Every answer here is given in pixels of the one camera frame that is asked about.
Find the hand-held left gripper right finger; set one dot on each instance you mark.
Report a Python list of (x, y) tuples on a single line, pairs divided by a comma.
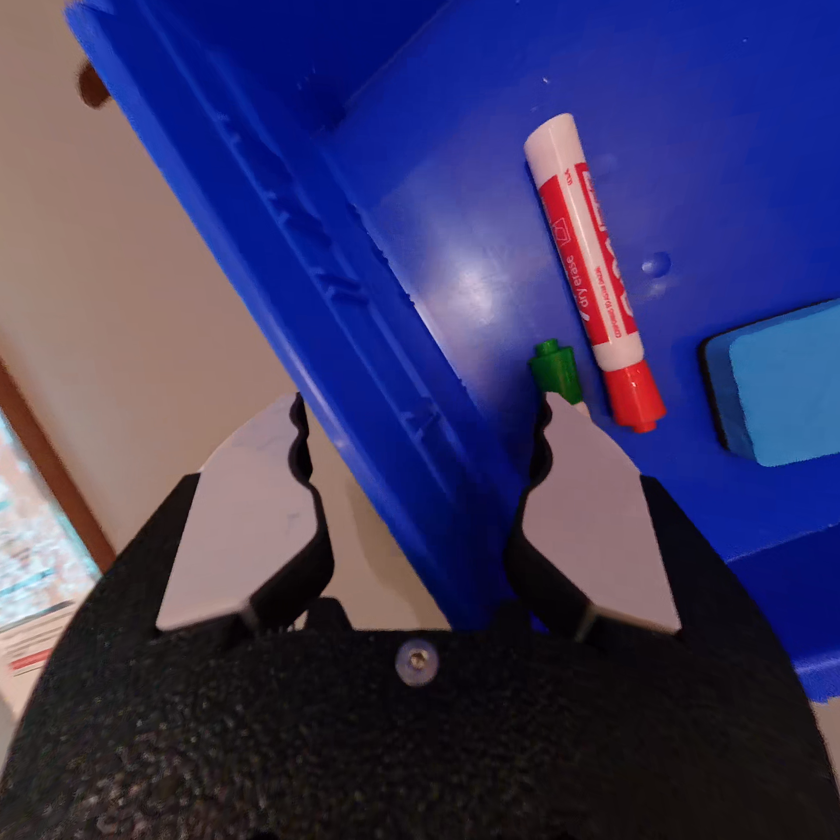
[(590, 525)]

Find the red dry erase marker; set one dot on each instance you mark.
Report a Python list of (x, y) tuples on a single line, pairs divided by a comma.
[(577, 249)]

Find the blue plastic bin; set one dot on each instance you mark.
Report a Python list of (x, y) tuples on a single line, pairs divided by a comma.
[(459, 197)]

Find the green dry erase marker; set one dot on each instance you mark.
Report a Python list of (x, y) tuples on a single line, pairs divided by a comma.
[(558, 374)]

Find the blue foam eraser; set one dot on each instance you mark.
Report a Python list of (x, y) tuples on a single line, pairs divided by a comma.
[(787, 387)]

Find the red marker cap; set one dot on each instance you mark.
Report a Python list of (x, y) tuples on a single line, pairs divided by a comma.
[(633, 394)]

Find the white printed paper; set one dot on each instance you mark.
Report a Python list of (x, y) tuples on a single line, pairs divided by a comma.
[(33, 640)]

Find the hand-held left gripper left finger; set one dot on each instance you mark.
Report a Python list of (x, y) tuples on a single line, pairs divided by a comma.
[(243, 525)]

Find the dark brown object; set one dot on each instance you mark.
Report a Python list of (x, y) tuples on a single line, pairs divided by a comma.
[(94, 85)]

